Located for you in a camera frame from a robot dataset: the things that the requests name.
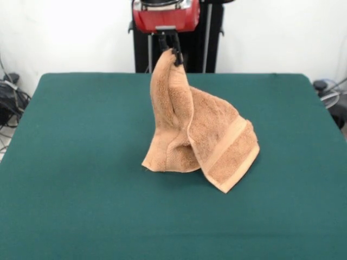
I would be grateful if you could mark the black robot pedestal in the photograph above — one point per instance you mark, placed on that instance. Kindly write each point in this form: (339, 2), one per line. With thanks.
(195, 54)

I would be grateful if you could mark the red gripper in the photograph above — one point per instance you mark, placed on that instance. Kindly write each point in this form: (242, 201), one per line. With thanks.
(168, 17)

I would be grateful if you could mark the dark green table cloth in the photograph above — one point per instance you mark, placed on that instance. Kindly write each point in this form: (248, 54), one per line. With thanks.
(81, 203)

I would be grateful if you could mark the orange terry towel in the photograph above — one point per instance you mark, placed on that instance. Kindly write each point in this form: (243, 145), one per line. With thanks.
(211, 130)

